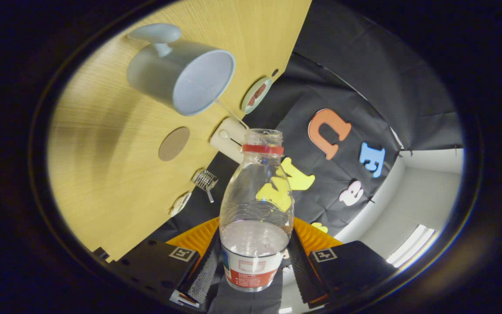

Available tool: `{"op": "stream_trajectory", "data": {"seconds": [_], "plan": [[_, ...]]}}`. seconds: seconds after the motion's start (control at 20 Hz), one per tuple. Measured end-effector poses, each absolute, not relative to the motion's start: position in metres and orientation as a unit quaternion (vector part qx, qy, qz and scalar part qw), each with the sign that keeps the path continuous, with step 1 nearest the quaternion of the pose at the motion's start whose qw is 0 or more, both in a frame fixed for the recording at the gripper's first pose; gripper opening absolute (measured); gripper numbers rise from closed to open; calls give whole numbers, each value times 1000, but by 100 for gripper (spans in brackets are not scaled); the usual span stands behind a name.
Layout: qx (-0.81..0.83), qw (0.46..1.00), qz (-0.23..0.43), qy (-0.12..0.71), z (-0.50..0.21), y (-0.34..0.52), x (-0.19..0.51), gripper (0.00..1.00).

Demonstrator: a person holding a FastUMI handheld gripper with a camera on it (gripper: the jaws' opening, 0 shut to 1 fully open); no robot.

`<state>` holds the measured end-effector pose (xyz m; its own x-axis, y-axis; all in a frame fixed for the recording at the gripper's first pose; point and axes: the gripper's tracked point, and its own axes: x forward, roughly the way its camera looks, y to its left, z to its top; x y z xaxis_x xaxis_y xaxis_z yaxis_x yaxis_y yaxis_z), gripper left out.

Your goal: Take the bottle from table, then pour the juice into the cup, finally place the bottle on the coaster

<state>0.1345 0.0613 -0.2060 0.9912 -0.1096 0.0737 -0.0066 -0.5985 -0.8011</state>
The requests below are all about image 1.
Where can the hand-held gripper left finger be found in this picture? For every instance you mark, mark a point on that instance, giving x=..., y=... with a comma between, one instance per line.
x=205, y=270

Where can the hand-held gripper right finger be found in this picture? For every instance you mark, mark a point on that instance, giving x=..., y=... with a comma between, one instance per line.
x=301, y=274

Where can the clear plastic juice bottle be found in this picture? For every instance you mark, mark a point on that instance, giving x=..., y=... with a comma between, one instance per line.
x=255, y=205

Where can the round brown coaster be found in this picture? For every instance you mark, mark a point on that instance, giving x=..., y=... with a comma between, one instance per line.
x=174, y=143

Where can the white cup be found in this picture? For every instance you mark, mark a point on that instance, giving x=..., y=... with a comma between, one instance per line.
x=190, y=83

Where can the white divided snack tray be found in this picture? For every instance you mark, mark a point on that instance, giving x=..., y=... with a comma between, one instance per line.
x=180, y=204

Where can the metal spoon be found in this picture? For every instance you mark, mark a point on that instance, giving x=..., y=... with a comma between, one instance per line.
x=211, y=196

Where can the large ceiling light panel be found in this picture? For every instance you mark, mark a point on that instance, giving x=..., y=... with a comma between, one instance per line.
x=410, y=246

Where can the white toaster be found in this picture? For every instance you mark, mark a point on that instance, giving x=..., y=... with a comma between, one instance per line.
x=227, y=137

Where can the wooden table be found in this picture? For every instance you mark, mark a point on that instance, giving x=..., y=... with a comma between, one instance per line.
x=103, y=174

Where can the pale green plate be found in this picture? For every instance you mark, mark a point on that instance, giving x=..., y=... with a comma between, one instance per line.
x=246, y=104

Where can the brown meat piece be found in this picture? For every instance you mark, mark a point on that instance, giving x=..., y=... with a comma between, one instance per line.
x=253, y=99
x=260, y=89

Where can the black backdrop cloth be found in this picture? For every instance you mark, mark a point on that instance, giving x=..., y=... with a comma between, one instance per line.
x=364, y=78

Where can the small black bracket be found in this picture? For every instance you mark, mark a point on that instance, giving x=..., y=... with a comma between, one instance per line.
x=100, y=253

